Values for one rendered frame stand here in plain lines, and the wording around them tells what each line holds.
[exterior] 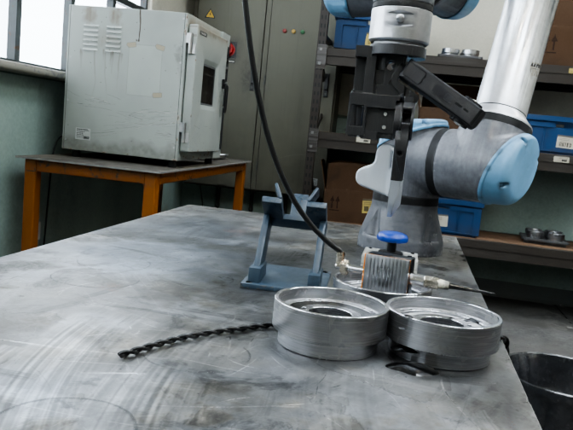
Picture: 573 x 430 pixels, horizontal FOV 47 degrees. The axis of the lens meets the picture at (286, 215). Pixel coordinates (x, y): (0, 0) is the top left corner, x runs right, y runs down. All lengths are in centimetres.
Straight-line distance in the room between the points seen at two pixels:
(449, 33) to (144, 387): 433
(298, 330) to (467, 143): 60
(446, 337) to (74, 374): 30
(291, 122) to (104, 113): 178
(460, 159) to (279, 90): 347
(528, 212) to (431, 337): 415
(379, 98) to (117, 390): 49
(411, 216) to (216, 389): 71
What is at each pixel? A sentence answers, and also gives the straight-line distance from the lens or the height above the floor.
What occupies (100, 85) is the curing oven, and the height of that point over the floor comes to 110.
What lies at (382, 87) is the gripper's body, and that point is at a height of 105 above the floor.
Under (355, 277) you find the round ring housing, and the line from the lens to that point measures 76.
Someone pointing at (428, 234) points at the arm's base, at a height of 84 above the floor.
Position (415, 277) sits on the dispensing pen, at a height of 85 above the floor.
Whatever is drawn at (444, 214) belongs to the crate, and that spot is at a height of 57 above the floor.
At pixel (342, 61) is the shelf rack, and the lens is 410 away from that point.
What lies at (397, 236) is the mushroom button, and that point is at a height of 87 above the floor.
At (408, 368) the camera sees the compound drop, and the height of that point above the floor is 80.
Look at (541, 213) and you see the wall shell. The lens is 474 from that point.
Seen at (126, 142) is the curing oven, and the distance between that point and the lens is 295.
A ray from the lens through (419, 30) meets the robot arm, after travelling 84.
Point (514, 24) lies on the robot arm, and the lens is 119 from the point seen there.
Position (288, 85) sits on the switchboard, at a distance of 449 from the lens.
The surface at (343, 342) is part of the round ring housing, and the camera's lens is 57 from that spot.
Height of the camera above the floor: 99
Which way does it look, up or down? 7 degrees down
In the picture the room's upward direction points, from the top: 6 degrees clockwise
